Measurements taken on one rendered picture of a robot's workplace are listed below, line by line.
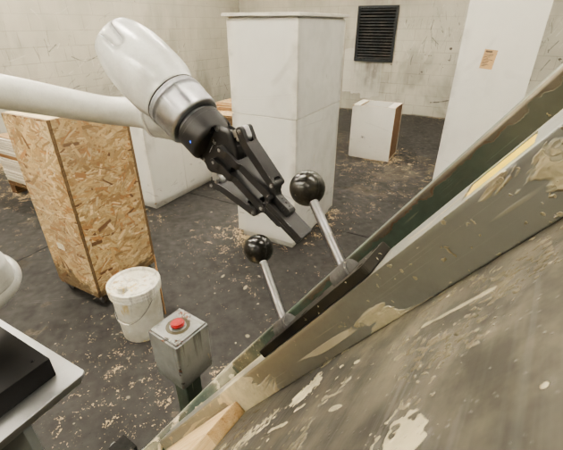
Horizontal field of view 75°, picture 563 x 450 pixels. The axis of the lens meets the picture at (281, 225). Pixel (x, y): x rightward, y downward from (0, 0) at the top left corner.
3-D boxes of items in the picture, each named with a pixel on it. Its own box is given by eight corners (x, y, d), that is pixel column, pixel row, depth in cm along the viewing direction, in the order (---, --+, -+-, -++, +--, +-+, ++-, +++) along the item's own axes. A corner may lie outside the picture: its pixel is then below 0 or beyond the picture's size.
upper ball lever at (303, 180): (354, 293, 36) (306, 187, 42) (379, 273, 33) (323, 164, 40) (323, 296, 34) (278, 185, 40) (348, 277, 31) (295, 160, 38)
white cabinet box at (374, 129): (357, 147, 571) (363, 99, 537) (396, 153, 547) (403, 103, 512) (348, 155, 536) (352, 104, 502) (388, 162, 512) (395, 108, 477)
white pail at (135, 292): (147, 304, 252) (134, 245, 229) (180, 320, 239) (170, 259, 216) (108, 335, 227) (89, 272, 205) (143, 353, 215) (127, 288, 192)
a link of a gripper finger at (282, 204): (269, 189, 54) (278, 176, 52) (292, 213, 53) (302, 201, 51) (263, 192, 53) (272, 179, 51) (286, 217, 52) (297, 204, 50)
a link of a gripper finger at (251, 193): (212, 155, 54) (208, 162, 55) (262, 211, 53) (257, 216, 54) (230, 149, 57) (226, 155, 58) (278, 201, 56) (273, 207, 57)
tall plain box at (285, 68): (282, 198, 404) (283, 15, 321) (334, 210, 379) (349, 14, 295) (236, 234, 335) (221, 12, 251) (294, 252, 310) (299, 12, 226)
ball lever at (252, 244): (294, 338, 44) (260, 244, 50) (310, 326, 41) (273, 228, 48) (267, 345, 42) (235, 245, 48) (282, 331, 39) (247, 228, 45)
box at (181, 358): (187, 348, 121) (180, 306, 112) (213, 365, 115) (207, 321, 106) (157, 373, 112) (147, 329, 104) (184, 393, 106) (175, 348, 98)
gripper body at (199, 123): (223, 98, 56) (264, 139, 55) (205, 138, 62) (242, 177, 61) (186, 106, 51) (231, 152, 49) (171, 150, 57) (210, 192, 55)
